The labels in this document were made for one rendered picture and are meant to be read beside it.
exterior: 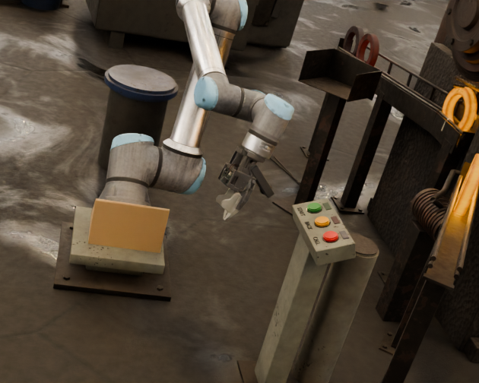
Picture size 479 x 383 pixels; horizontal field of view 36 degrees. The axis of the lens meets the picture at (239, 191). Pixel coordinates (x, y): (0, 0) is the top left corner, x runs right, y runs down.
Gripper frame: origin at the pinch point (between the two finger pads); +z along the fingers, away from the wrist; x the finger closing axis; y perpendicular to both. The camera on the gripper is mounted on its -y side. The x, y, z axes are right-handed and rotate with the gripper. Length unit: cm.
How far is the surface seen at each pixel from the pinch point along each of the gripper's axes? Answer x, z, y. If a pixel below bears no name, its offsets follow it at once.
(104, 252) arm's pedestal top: -44, 37, 11
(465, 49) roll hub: -23, -81, -68
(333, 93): -79, -48, -65
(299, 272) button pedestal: 18.7, 3.5, -17.7
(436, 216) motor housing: -3, -26, -74
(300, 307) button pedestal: 18.9, 13.0, -24.1
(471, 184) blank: 26, -40, -51
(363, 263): 21.3, -6.3, -34.7
